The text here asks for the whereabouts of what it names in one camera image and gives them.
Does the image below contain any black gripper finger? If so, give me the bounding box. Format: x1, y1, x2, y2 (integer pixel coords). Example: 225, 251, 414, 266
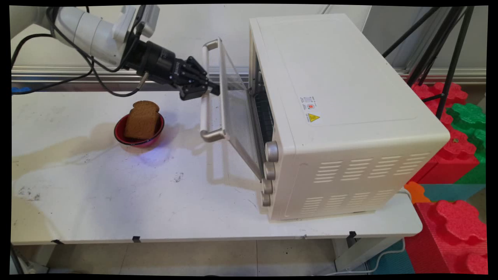
186, 56, 220, 93
179, 83, 221, 101

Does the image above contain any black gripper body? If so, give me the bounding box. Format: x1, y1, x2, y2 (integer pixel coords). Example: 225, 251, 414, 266
124, 40, 192, 88

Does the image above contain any glass oven door with handle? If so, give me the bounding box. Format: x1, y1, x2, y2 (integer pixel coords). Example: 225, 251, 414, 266
200, 37, 266, 182

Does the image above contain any brown bread slice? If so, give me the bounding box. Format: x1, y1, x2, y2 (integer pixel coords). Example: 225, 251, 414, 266
124, 100, 160, 140

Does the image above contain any red bowl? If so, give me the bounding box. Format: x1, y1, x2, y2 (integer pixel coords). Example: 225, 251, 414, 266
114, 113, 165, 149

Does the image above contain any large silver oven knob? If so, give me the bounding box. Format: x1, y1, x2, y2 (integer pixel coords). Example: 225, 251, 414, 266
265, 141, 279, 163

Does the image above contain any yellow warning sticker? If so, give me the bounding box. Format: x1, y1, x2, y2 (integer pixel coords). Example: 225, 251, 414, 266
300, 96, 322, 124

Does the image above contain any cream toaster oven body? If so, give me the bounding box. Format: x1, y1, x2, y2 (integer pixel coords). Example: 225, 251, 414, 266
249, 14, 451, 222

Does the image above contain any white table leg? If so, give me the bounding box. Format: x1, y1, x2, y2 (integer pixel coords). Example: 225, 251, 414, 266
333, 236, 405, 272

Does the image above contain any orange foam block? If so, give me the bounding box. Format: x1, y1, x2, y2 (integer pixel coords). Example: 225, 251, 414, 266
404, 181, 431, 204

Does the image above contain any black tripod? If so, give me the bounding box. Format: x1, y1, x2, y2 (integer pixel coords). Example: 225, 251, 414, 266
382, 6, 474, 120

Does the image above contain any teal floor mat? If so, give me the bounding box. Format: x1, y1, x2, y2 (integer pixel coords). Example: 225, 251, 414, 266
366, 240, 416, 275

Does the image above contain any large red foam block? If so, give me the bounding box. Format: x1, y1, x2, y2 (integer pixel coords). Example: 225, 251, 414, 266
409, 128, 480, 184

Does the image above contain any green foam block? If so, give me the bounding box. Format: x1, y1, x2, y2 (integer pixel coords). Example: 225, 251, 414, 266
445, 103, 487, 184

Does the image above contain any teal foam block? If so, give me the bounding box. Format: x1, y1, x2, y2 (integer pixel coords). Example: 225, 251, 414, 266
419, 184, 486, 202

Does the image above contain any red foam block with knobs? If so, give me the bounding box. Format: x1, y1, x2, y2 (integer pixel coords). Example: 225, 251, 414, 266
405, 199, 488, 275

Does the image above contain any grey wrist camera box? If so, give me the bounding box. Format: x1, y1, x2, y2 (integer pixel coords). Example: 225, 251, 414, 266
113, 5, 160, 44

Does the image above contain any aluminium wall rail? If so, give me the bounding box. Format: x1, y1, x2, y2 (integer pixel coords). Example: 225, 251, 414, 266
11, 66, 487, 85

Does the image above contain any white power cord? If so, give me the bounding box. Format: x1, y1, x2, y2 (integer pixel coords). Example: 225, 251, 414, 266
325, 187, 412, 276

